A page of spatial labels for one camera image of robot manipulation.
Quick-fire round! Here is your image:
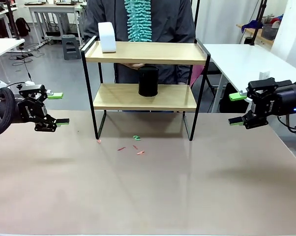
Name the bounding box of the teal microfiber duster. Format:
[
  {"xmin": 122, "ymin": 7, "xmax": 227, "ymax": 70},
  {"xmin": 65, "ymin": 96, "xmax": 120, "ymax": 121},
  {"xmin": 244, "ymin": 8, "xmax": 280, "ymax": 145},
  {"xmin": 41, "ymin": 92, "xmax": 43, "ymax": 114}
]
[{"xmin": 124, "ymin": 0, "xmax": 153, "ymax": 43}]

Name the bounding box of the pink cloth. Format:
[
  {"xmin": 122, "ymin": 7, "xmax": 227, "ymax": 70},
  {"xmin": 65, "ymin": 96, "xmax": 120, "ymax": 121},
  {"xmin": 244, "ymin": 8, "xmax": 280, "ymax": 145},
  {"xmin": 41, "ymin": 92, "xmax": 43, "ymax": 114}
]
[{"xmin": 190, "ymin": 65, "xmax": 204, "ymax": 87}]

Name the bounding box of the black floor cable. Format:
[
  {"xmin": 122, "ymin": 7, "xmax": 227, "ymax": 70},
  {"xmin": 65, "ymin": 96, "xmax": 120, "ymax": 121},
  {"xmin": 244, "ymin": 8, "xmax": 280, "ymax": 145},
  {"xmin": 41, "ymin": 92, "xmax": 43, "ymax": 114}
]
[{"xmin": 11, "ymin": 53, "xmax": 34, "ymax": 82}]

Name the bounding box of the person's right hand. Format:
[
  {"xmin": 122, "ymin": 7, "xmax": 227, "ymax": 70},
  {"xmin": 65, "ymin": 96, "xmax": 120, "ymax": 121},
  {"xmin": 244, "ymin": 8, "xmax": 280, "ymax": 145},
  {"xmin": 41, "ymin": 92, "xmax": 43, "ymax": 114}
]
[{"xmin": 120, "ymin": 63, "xmax": 145, "ymax": 70}]

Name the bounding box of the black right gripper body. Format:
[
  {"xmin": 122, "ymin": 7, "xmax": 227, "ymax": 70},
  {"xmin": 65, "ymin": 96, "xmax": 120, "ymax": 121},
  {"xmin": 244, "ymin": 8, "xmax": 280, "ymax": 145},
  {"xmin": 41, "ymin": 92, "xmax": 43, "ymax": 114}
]
[{"xmin": 251, "ymin": 85, "xmax": 296, "ymax": 118}]

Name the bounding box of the white desk with dark panel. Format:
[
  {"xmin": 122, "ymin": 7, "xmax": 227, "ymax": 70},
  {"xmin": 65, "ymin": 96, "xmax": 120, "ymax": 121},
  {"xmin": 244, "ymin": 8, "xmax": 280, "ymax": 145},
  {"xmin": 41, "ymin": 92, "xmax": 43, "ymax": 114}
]
[{"xmin": 0, "ymin": 6, "xmax": 19, "ymax": 39}]

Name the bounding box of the grey plastic step stool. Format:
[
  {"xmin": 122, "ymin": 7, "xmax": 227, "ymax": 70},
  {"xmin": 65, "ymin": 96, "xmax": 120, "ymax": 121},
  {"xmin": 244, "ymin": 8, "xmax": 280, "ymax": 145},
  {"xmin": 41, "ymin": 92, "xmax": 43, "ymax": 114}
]
[{"xmin": 61, "ymin": 34, "xmax": 82, "ymax": 60}]

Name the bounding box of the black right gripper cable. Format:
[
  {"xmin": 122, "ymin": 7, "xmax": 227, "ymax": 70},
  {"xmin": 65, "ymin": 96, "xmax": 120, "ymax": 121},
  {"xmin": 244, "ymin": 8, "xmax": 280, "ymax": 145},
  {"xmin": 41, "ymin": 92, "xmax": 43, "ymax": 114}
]
[{"xmin": 277, "ymin": 113, "xmax": 296, "ymax": 135}]

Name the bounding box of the blue cloth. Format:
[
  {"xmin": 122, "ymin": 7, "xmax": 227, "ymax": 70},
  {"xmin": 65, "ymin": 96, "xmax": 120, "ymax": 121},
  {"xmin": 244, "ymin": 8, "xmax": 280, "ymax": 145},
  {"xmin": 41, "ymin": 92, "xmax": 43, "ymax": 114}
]
[{"xmin": 241, "ymin": 20, "xmax": 263, "ymax": 33}]

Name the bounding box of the white table with thin legs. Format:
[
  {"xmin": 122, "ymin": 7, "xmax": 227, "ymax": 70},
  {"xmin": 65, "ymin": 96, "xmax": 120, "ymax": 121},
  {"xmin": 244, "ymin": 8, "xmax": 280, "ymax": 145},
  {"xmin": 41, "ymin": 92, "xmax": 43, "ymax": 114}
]
[{"xmin": 0, "ymin": 38, "xmax": 26, "ymax": 84}]

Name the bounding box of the white rectangular box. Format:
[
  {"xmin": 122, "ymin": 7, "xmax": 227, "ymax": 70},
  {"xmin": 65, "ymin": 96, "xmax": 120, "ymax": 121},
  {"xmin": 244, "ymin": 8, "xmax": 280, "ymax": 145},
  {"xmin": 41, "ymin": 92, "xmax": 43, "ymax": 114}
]
[{"xmin": 98, "ymin": 22, "xmax": 117, "ymax": 54}]

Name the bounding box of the person's dark grey jacket torso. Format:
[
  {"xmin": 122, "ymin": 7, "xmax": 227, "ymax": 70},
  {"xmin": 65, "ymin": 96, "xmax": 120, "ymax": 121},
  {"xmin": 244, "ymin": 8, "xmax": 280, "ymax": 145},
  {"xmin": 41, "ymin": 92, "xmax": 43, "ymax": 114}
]
[{"xmin": 83, "ymin": 0, "xmax": 197, "ymax": 86}]

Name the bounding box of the black mesh pen cup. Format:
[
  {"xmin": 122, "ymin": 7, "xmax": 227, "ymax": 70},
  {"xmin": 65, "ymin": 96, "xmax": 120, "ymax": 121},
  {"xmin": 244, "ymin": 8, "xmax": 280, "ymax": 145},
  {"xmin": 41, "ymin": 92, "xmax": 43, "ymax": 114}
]
[{"xmin": 138, "ymin": 64, "xmax": 160, "ymax": 97}]

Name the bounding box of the wooden two-tier shelf black frame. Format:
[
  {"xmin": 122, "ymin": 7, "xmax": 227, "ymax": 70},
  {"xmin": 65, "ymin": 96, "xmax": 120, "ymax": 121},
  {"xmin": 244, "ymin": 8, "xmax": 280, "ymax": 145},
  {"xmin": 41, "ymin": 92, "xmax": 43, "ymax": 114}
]
[{"xmin": 80, "ymin": 35, "xmax": 211, "ymax": 141}]

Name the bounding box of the grey mesh basket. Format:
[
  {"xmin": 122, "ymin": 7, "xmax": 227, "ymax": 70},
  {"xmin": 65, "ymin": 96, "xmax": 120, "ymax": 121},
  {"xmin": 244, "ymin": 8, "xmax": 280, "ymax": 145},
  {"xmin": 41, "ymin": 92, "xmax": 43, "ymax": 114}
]
[{"xmin": 262, "ymin": 23, "xmax": 278, "ymax": 40}]

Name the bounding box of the black tripod stand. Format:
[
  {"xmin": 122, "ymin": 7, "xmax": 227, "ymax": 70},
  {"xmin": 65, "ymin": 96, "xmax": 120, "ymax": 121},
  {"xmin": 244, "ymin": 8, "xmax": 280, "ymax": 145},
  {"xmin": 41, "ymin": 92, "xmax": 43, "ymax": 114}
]
[{"xmin": 243, "ymin": 0, "xmax": 268, "ymax": 46}]

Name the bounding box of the white frame wooden top desk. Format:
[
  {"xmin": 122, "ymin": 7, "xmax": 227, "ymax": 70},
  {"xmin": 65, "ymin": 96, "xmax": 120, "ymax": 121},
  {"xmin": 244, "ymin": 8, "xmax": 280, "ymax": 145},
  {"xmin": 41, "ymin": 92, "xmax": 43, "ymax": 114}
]
[{"xmin": 24, "ymin": 1, "xmax": 89, "ymax": 48}]

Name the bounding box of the black pole stand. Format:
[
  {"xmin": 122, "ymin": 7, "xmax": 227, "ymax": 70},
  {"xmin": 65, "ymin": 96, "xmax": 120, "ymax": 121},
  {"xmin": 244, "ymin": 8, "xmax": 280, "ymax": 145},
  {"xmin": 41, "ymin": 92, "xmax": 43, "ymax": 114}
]
[{"xmin": 5, "ymin": 0, "xmax": 21, "ymax": 41}]

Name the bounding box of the black braided robot cable sleeve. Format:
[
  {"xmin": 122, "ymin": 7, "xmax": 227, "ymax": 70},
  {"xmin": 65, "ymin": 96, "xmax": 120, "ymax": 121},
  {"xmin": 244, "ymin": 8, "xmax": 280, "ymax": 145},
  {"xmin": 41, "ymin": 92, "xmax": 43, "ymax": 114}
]
[{"xmin": 0, "ymin": 88, "xmax": 16, "ymax": 138}]

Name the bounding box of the black chair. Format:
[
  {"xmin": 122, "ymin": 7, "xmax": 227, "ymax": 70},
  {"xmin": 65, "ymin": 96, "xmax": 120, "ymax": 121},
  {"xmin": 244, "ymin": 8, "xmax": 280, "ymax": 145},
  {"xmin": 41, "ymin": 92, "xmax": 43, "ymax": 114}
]
[{"xmin": 204, "ymin": 61, "xmax": 250, "ymax": 114}]

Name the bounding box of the black backpack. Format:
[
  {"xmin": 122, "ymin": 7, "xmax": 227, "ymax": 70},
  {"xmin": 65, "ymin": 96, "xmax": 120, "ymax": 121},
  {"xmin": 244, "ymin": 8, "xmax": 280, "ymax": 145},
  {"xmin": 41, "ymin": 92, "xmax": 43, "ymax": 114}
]
[{"xmin": 15, "ymin": 17, "xmax": 31, "ymax": 37}]

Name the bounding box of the large white rounded table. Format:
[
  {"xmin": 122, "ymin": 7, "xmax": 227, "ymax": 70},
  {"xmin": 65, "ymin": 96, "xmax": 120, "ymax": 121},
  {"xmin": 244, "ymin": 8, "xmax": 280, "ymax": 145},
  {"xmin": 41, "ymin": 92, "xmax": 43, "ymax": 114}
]
[{"xmin": 202, "ymin": 43, "xmax": 296, "ymax": 128}]

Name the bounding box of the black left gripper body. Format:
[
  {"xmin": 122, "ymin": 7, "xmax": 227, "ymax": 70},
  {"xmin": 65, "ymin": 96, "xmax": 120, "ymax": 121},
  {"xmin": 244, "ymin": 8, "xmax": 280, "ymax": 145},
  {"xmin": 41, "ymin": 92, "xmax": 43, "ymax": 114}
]
[{"xmin": 15, "ymin": 95, "xmax": 48, "ymax": 124}]

